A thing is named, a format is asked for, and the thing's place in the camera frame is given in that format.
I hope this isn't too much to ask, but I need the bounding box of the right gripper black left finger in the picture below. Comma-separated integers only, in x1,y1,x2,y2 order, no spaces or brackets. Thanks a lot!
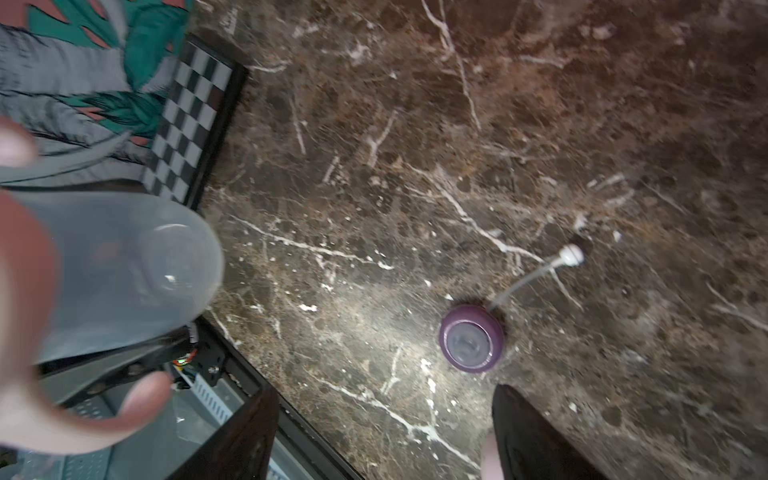
168,386,280,480

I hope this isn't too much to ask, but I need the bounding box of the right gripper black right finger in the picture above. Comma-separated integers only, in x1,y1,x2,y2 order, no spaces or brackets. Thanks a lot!
490,384,606,479

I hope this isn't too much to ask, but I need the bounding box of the purple bottle collar with straw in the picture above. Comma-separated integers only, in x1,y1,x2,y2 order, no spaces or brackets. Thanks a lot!
438,243,585,374

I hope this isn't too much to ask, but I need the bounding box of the pink bottle handle ring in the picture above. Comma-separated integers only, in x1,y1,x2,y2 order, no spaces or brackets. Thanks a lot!
0,116,175,457

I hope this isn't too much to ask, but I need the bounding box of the clear plastic baby bottle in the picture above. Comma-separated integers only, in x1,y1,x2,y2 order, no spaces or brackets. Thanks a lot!
10,191,224,364

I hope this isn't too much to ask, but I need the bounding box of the black white checkerboard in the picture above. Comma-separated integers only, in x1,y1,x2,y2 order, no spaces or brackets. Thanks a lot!
140,34,248,210

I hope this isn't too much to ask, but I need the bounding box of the white ribbed cable duct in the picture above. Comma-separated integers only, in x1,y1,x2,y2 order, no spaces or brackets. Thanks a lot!
11,365,301,480

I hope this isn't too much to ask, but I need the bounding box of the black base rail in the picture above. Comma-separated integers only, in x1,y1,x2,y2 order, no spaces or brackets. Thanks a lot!
35,314,367,480

